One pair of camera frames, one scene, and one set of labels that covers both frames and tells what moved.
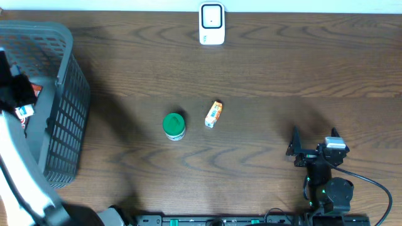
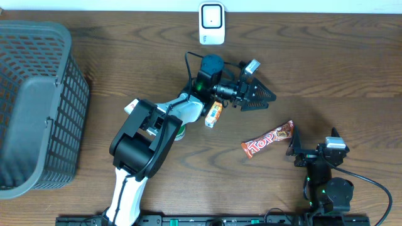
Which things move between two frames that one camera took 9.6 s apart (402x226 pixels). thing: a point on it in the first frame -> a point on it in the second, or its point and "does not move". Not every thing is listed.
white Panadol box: (24, 111) -> (129, 108)
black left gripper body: (14, 92) -> (242, 88)
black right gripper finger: (294, 146) does not move
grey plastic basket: (56, 132) does not move
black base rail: (282, 220) does not move
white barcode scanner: (211, 23) does not move
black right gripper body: (307, 158) does not move
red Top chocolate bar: (37, 90) -> (284, 132)
